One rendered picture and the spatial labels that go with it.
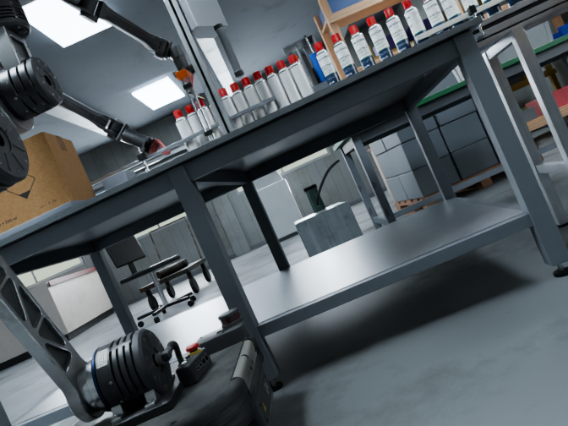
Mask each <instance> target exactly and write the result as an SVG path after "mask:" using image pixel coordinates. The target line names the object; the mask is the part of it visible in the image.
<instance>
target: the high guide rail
mask: <svg viewBox="0 0 568 426"><path fill-rule="evenodd" d="M275 99H276V98H275V97H274V96H272V97H270V98H268V99H266V100H264V101H262V102H260V103H258V104H256V105H253V106H251V107H249V108H247V109H245V110H243V111H241V112H238V113H236V114H234V115H232V116H230V118H231V120H233V119H235V118H237V117H240V116H242V115H243V114H245V113H248V112H251V111H253V110H254V109H256V108H258V107H261V106H263V105H265V104H267V103H269V102H271V101H274V100H275ZM210 127H211V129H213V128H217V127H219V124H218V123H215V124H213V125H211V126H210ZM203 133H204V130H203V129H202V130H200V131H199V132H197V133H195V134H192V135H189V136H188V137H186V138H184V139H181V140H179V141H178V142H176V143H174V144H171V145H169V146H167V147H165V148H163V149H161V150H158V151H156V152H154V153H152V154H150V155H148V159H147V160H149V159H150V158H152V157H155V156H158V155H160V154H161V153H163V152H165V151H167V150H170V149H172V148H174V147H176V146H178V145H180V144H182V143H185V142H187V141H189V140H191V139H193V138H195V137H197V136H199V135H201V134H203ZM140 163H142V162H141V161H139V160H137V161H135V162H133V163H131V164H129V165H127V166H125V167H122V168H120V169H118V170H116V171H115V172H112V173H110V174H107V175H106V176H104V177H101V178H99V179H97V180H95V181H94V182H91V183H90V184H91V186H94V185H96V184H98V183H100V182H101V180H103V179H105V178H108V177H110V176H112V175H114V174H116V173H118V172H121V171H122V170H128V169H129V168H131V167H134V166H136V165H139V164H140Z"/></svg>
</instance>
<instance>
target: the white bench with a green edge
mask: <svg viewBox="0 0 568 426"><path fill-rule="evenodd" d="M533 50H534V52H535V55H536V57H537V59H538V62H539V64H540V66H541V67H544V66H546V65H548V64H550V63H553V62H555V61H557V60H560V59H561V60H562V62H563V64H564V66H565V69H566V71H567V73H568V34H567V35H564V36H562V37H560V38H558V39H556V40H554V41H551V42H549V43H547V44H544V45H542V46H540V47H537V48H535V49H533ZM501 67H502V68H503V70H504V72H505V76H506V78H507V80H508V82H510V81H512V80H514V79H517V78H519V77H522V76H523V75H525V74H526V73H525V71H524V69H523V66H522V64H521V61H520V59H519V57H514V58H512V59H511V60H509V61H507V62H504V63H502V64H501ZM470 99H472V95H471V93H470V91H469V89H468V87H467V84H466V81H465V80H463V81H462V82H460V83H457V84H455V85H452V86H450V87H448V88H446V89H444V90H441V91H439V92H437V93H434V94H433V95H431V96H427V97H425V98H423V99H422V100H421V101H420V102H419V103H418V104H417V108H418V110H419V112H420V115H421V117H422V119H423V120H424V119H426V118H429V117H432V116H433V115H436V114H438V113H440V112H443V111H445V110H447V109H449V108H452V107H454V106H456V105H459V104H461V103H463V102H464V101H468V100H470ZM409 126H411V124H410V123H409V121H408V119H407V115H406V113H402V114H400V115H398V116H396V117H393V118H391V119H389V120H387V121H385V122H382V123H380V124H378V125H376V126H373V127H372V128H369V129H367V130H364V131H363V132H361V133H359V134H355V135H353V136H352V137H350V138H348V139H344V140H343V141H341V142H339V143H336V144H335V146H334V147H333V150H334V151H336V150H339V149H340V150H341V153H342V155H343V157H344V159H345V162H346V164H347V166H348V169H349V171H350V173H351V175H352V178H353V180H354V182H355V184H356V186H357V188H358V192H359V193H360V195H361V198H362V200H363V202H364V205H365V207H366V209H367V211H368V213H369V216H370V219H371V221H372V222H373V224H374V228H375V229H378V228H380V227H382V225H381V224H383V225H387V224H390V223H392V222H393V221H396V218H398V217H400V216H404V215H405V214H407V213H409V212H412V211H414V210H416V209H419V208H421V207H423V206H425V205H428V204H430V203H433V202H435V201H436V200H438V199H442V195H441V193H440V192H439V193H437V194H435V195H432V196H430V197H428V198H427V199H423V200H421V201H418V202H417V203H415V204H413V205H409V206H408V207H406V208H403V209H401V210H399V211H396V212H394V213H393V212H392V209H391V207H390V204H389V202H388V200H387V198H386V196H385V193H384V191H383V189H382V187H381V185H380V181H379V179H378V178H377V176H376V173H375V171H374V168H373V166H372V164H371V162H370V159H369V157H368V155H367V152H366V150H365V149H364V146H366V145H369V144H371V143H374V142H375V141H377V140H379V139H383V138H384V137H386V136H389V135H391V134H393V133H396V132H398V131H400V130H402V129H404V128H407V127H409ZM556 147H558V146H557V144H556V143H555V142H552V143H550V144H548V145H545V146H543V147H541V148H539V149H538V151H539V154H540V155H541V154H543V153H545V152H547V151H549V150H552V149H554V148H556ZM353 151H356V153H357V155H358V158H359V160H360V162H361V164H362V166H363V169H364V171H365V173H366V176H367V178H368V180H369V183H370V185H371V187H372V190H373V191H374V194H375V197H376V199H377V200H378V202H379V205H380V208H381V209H382V212H383V214H384V216H385V217H379V216H378V215H377V213H376V211H375V209H374V206H373V204H372V201H371V199H370V197H369V194H368V192H367V190H366V188H365V186H364V184H363V181H362V179H361V177H360V175H359V173H358V169H357V168H356V166H355V163H354V161H353V159H352V156H351V154H350V153H351V152H353ZM503 171H504V168H503V167H502V165H501V166H498V167H496V168H494V169H491V170H489V171H487V172H484V173H482V174H480V175H477V176H476V177H473V178H470V179H468V180H467V181H465V182H462V183H459V184H457V185H455V186H453V187H452V188H453V189H454V192H457V191H459V190H461V189H464V188H466V187H468V186H471V185H473V184H475V183H478V182H480V181H482V180H484V179H486V178H489V177H492V176H494V175H495V174H497V173H500V172H503Z"/></svg>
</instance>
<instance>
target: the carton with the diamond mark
mask: <svg viewBox="0 0 568 426"><path fill-rule="evenodd" d="M22 141H23V143H24V145H25V148H26V151H27V155H28V158H29V171H28V174H27V177H26V178H25V179H24V180H22V181H20V182H18V183H16V184H15V185H14V186H12V187H10V188H7V189H6V190H5V191H4V192H1V193H0V234H2V233H4V232H6V231H8V230H10V229H12V228H14V227H17V226H19V225H21V224H23V223H25V222H27V221H29V220H32V219H34V218H36V217H37V216H40V215H42V214H44V213H47V212H48V211H50V210H53V209H55V208H57V207H58V206H60V205H64V204H66V203H68V202H69V201H75V200H87V199H90V198H92V197H94V196H96V194H95V192H94V189H93V188H92V186H91V184H90V180H89V179H88V177H87V174H86V172H85V170H84V168H83V165H82V163H81V161H80V159H79V156H78V154H77V152H76V150H75V148H74V145H73V143H72V141H71V140H69V139H64V138H61V137H60V136H57V135H53V134H48V133H45V132H40V133H38V134H36V135H33V136H31V137H29V138H28V139H24V140H22Z"/></svg>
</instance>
